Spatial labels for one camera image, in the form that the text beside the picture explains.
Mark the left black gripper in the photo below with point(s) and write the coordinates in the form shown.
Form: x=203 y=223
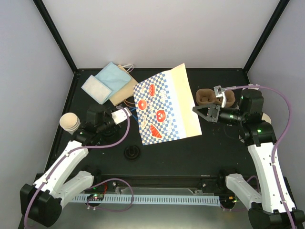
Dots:
x=116 y=127

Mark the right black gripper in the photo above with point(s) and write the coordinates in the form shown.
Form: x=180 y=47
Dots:
x=213 y=114

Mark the checkered pastry paper bag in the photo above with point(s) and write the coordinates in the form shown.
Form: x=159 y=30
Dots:
x=164 y=105

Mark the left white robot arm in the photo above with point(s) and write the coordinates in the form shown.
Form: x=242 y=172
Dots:
x=44 y=200

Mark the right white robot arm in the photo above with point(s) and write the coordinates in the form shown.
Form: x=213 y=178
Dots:
x=272 y=206

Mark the white napkin pack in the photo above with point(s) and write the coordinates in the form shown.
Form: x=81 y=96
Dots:
x=96 y=89

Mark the brown pulp cup carrier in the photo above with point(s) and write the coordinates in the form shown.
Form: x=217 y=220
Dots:
x=207 y=96

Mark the brown kraft paper bag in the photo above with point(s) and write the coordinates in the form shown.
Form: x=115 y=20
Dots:
x=126 y=91

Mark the black cup lid front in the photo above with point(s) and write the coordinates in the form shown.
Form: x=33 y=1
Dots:
x=132 y=153

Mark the left paper cup stack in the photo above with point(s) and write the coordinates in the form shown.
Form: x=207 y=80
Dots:
x=69 y=122

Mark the paper cup stack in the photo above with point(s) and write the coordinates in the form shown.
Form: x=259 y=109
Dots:
x=266 y=118
x=69 y=122

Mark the light blue paper bag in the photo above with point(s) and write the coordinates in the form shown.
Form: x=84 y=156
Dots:
x=113 y=77

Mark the right paper cup stack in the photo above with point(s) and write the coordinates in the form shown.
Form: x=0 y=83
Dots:
x=266 y=118

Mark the left circuit board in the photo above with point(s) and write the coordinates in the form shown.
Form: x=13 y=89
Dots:
x=95 y=197

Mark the circuit board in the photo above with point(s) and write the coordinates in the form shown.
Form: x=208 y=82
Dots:
x=95 y=197
x=228 y=199

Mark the right circuit board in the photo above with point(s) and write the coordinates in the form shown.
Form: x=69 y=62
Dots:
x=228 y=199

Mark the blue slotted cable duct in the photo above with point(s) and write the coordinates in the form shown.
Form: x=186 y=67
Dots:
x=153 y=200

